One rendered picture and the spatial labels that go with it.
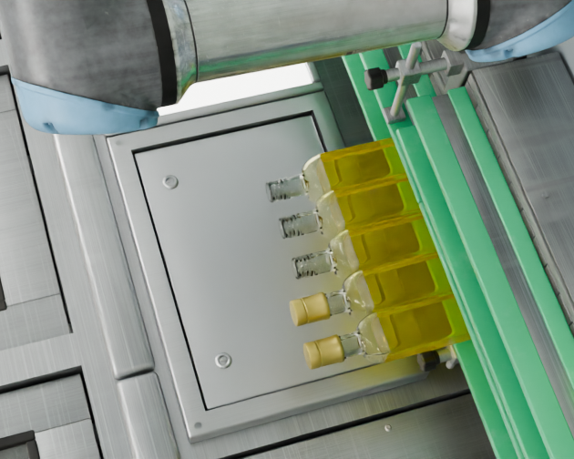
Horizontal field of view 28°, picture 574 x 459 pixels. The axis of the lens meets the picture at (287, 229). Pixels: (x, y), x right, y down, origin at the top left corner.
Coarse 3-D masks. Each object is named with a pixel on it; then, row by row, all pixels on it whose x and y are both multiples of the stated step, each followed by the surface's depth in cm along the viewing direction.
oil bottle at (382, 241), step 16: (368, 224) 148; (384, 224) 148; (400, 224) 148; (416, 224) 148; (336, 240) 147; (352, 240) 146; (368, 240) 147; (384, 240) 147; (400, 240) 147; (416, 240) 147; (432, 240) 147; (336, 256) 146; (352, 256) 145; (368, 256) 146; (384, 256) 146; (400, 256) 146; (336, 272) 148; (352, 272) 147
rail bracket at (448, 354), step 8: (424, 352) 148; (432, 352) 148; (440, 352) 149; (448, 352) 149; (424, 360) 148; (432, 360) 148; (440, 360) 149; (448, 360) 149; (456, 360) 149; (424, 368) 148; (432, 368) 148; (448, 368) 155
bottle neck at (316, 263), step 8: (304, 256) 147; (312, 256) 147; (320, 256) 147; (328, 256) 147; (296, 264) 146; (304, 264) 146; (312, 264) 146; (320, 264) 146; (328, 264) 147; (296, 272) 148; (304, 272) 146; (312, 272) 146; (320, 272) 147
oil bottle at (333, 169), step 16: (368, 144) 153; (384, 144) 153; (320, 160) 151; (336, 160) 152; (352, 160) 152; (368, 160) 152; (384, 160) 152; (400, 160) 152; (304, 176) 152; (320, 176) 151; (336, 176) 151; (352, 176) 151; (368, 176) 151; (384, 176) 152; (320, 192) 151
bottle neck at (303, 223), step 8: (288, 216) 149; (296, 216) 149; (304, 216) 149; (312, 216) 149; (280, 224) 150; (288, 224) 148; (296, 224) 148; (304, 224) 148; (312, 224) 149; (288, 232) 148; (296, 232) 148; (304, 232) 149
